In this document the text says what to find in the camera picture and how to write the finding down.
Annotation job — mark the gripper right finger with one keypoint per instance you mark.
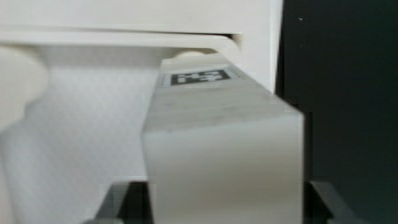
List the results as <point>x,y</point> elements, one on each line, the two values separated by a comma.
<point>328,210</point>

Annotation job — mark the white desk tabletop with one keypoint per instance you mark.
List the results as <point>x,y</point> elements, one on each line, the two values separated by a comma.
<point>69,142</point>

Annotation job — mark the white L-shaped wall fence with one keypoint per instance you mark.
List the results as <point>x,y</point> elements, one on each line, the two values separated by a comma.
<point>227,25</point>

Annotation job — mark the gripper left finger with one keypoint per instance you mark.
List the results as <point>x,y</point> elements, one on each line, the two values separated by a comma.
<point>124,208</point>

